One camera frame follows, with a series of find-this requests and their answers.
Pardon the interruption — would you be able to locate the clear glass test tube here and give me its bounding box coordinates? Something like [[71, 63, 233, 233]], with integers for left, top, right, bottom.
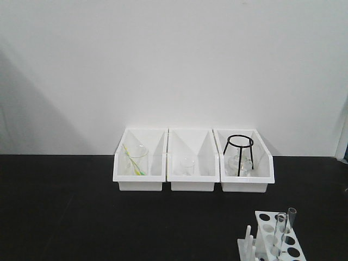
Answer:
[[287, 207, 297, 229], [272, 212, 287, 260]]

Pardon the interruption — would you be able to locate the white test tube rack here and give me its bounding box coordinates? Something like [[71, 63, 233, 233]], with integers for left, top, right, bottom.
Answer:
[[237, 210, 306, 260]]

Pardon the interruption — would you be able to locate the middle white storage bin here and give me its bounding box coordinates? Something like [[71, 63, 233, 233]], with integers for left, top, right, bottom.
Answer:
[[166, 128, 220, 191]]

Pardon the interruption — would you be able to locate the white storage bin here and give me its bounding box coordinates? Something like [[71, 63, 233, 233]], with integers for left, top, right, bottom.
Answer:
[[113, 128, 169, 191], [213, 128, 275, 192], [166, 128, 220, 191]]

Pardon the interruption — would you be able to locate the small clear glass beaker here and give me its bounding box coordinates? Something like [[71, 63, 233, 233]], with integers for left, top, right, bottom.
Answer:
[[180, 157, 196, 176]]

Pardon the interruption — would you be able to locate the large clear glass beaker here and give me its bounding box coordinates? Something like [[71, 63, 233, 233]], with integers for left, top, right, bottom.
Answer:
[[125, 145, 148, 176]]

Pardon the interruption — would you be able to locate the left white storage bin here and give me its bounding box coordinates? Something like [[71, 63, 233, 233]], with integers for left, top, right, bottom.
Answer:
[[113, 128, 169, 191]]

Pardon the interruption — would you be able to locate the yellow green stirring stick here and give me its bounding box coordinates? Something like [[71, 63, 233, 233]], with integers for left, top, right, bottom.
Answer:
[[122, 144, 146, 176]]

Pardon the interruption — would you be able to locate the clear glassware in right bin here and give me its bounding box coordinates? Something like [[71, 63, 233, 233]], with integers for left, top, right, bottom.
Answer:
[[228, 155, 252, 177]]

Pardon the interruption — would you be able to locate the right white storage bin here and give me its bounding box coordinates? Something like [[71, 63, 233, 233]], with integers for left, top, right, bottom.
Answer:
[[213, 128, 275, 192]]

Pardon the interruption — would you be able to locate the black wire tripod stand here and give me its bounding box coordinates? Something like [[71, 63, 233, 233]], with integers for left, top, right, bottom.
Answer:
[[223, 134, 254, 170]]

